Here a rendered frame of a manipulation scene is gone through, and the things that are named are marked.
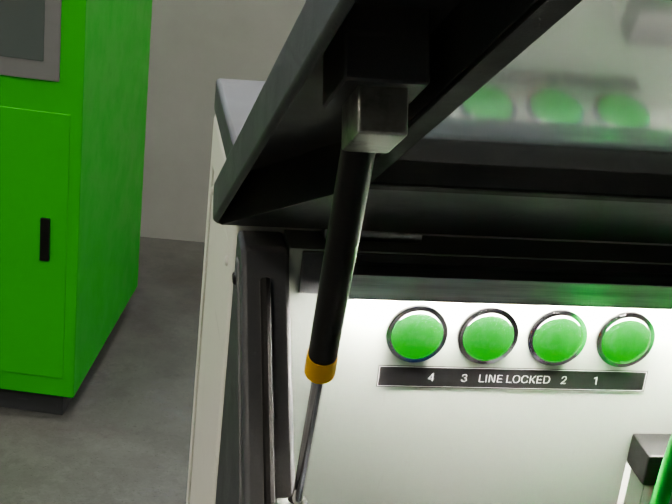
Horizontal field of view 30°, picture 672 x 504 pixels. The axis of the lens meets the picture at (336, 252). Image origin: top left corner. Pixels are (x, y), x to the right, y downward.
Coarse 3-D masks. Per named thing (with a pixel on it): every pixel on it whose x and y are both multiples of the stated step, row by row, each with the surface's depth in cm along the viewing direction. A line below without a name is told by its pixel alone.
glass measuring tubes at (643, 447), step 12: (636, 444) 108; (648, 444) 107; (660, 444) 108; (636, 456) 108; (648, 456) 106; (660, 456) 106; (636, 468) 108; (648, 468) 106; (624, 480) 110; (636, 480) 110; (648, 480) 106; (624, 492) 110; (636, 492) 110; (648, 492) 108
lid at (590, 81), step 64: (320, 0) 52; (384, 0) 56; (448, 0) 56; (512, 0) 49; (576, 0) 45; (640, 0) 50; (320, 64) 66; (384, 64) 57; (448, 64) 58; (512, 64) 59; (576, 64) 59; (640, 64) 59; (256, 128) 72; (320, 128) 81; (384, 128) 57; (448, 128) 72; (512, 128) 72; (576, 128) 72; (640, 128) 72; (256, 192) 94; (320, 192) 86; (384, 192) 84; (448, 192) 83; (512, 192) 83; (576, 192) 84; (640, 192) 84
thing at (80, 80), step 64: (0, 0) 306; (64, 0) 306; (128, 0) 352; (0, 64) 312; (64, 64) 312; (128, 64) 362; (0, 128) 319; (64, 128) 317; (128, 128) 373; (0, 192) 325; (64, 192) 324; (128, 192) 385; (0, 256) 332; (64, 256) 330; (128, 256) 398; (0, 320) 338; (64, 320) 337; (0, 384) 346; (64, 384) 345
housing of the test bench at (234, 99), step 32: (224, 96) 118; (256, 96) 119; (224, 128) 113; (224, 160) 112; (224, 256) 109; (224, 288) 108; (224, 320) 106; (224, 352) 105; (224, 384) 106; (192, 416) 137; (192, 448) 136; (192, 480) 135
